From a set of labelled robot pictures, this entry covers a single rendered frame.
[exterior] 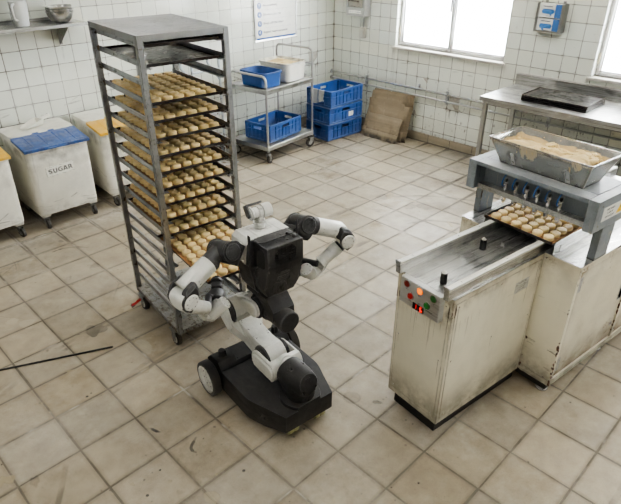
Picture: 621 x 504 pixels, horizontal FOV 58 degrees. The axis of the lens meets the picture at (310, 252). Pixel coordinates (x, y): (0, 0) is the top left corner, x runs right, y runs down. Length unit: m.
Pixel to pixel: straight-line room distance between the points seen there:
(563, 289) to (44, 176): 3.99
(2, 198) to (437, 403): 3.70
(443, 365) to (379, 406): 0.57
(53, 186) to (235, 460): 3.10
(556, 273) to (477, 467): 1.02
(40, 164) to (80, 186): 0.40
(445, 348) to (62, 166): 3.62
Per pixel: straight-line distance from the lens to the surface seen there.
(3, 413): 3.50
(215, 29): 2.99
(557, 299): 3.09
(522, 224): 3.12
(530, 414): 3.31
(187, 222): 3.29
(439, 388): 2.83
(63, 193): 5.25
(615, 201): 2.95
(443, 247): 2.83
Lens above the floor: 2.22
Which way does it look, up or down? 30 degrees down
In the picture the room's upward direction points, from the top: straight up
